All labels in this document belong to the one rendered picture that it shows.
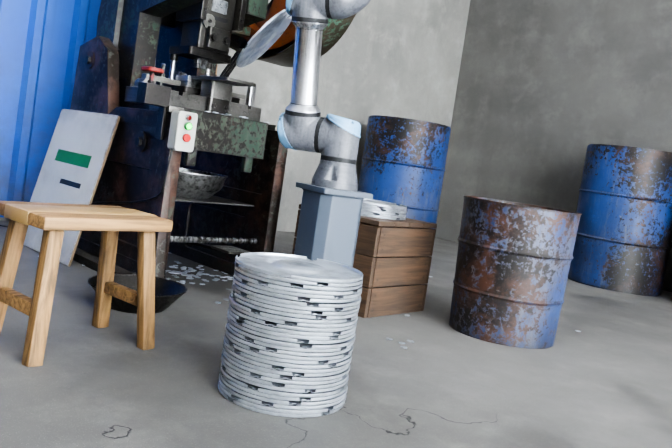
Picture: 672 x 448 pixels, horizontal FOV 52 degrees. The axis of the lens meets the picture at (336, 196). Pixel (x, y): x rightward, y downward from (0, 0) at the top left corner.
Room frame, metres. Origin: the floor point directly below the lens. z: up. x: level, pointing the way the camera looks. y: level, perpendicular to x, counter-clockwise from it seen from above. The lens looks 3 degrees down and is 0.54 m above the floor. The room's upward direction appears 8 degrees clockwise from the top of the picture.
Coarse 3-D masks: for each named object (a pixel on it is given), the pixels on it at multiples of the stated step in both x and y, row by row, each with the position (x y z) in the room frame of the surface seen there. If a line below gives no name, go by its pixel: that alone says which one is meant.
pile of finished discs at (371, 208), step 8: (368, 200) 2.67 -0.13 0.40; (376, 200) 2.80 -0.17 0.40; (368, 208) 2.51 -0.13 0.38; (376, 208) 2.60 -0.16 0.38; (384, 208) 2.52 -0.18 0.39; (392, 208) 2.54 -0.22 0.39; (400, 208) 2.57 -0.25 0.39; (368, 216) 2.51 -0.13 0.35; (376, 216) 2.52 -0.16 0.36; (384, 216) 2.53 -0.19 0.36; (392, 216) 2.54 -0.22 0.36; (400, 216) 2.57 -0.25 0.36
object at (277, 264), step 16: (240, 256) 1.56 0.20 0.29; (256, 256) 1.59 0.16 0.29; (272, 256) 1.63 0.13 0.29; (288, 256) 1.66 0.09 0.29; (304, 256) 1.67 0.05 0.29; (272, 272) 1.39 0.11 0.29; (288, 272) 1.44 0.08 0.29; (304, 272) 1.46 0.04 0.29; (320, 272) 1.49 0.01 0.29; (336, 272) 1.53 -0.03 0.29; (352, 272) 1.57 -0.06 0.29
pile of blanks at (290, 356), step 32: (256, 288) 1.44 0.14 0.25; (288, 288) 1.38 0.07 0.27; (320, 288) 1.39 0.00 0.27; (352, 288) 1.45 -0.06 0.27; (256, 320) 1.40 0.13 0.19; (288, 320) 1.38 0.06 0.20; (320, 320) 1.39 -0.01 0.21; (352, 320) 1.50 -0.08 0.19; (224, 352) 1.47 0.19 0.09; (256, 352) 1.42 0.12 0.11; (288, 352) 1.38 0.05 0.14; (320, 352) 1.40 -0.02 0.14; (224, 384) 1.47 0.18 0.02; (256, 384) 1.39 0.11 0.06; (288, 384) 1.40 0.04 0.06; (320, 384) 1.41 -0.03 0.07; (288, 416) 1.38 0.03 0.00
